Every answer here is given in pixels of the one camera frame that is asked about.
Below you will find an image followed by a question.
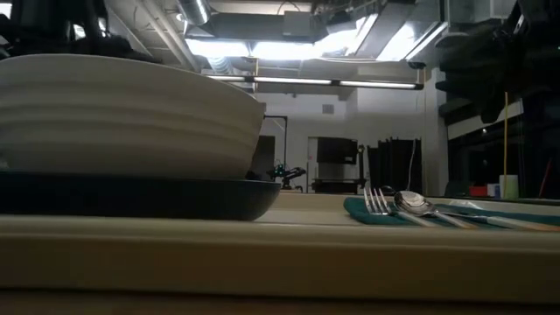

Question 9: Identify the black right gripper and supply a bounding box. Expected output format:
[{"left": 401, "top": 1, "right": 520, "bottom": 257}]
[{"left": 437, "top": 21, "right": 527, "bottom": 124}]

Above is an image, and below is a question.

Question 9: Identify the orange-handled metal spoon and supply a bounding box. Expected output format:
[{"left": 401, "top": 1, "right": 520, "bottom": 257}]
[{"left": 392, "top": 190, "right": 479, "bottom": 231}]

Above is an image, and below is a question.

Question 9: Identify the orange-handled metal fork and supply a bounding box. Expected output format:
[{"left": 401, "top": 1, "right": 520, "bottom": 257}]
[{"left": 362, "top": 186, "right": 435, "bottom": 229}]

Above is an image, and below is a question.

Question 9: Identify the dark green cloth napkin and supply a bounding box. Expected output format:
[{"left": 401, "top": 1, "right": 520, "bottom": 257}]
[{"left": 343, "top": 195, "right": 560, "bottom": 228}]

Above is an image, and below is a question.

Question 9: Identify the white ribbed bowl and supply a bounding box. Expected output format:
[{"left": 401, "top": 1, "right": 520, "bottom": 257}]
[{"left": 0, "top": 53, "right": 267, "bottom": 180}]

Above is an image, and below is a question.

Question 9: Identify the dark blue round plate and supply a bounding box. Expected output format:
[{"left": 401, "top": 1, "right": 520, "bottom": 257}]
[{"left": 0, "top": 169, "right": 282, "bottom": 222}]

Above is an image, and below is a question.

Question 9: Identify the beige plastic tray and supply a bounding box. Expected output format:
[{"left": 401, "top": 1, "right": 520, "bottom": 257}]
[{"left": 0, "top": 192, "right": 560, "bottom": 305}]

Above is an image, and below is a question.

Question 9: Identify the white cylinder container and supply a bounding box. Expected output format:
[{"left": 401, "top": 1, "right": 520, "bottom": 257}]
[{"left": 499, "top": 174, "right": 520, "bottom": 200}]

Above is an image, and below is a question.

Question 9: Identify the black curtain panel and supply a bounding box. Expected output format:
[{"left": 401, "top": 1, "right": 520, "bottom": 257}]
[{"left": 367, "top": 137, "right": 424, "bottom": 197}]

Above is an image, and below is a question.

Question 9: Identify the long ceiling light fixture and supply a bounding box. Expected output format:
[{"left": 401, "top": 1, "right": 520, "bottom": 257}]
[{"left": 205, "top": 74, "right": 425, "bottom": 91}]

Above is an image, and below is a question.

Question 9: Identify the black monitor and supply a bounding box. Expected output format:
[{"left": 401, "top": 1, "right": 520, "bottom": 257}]
[{"left": 316, "top": 136, "right": 359, "bottom": 166}]

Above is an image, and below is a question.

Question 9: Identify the black metal stand frame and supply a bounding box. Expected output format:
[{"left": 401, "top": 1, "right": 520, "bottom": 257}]
[{"left": 263, "top": 115, "right": 290, "bottom": 168}]

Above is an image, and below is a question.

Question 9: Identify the round silver air duct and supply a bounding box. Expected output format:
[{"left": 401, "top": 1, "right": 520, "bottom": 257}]
[{"left": 176, "top": 0, "right": 212, "bottom": 26}]

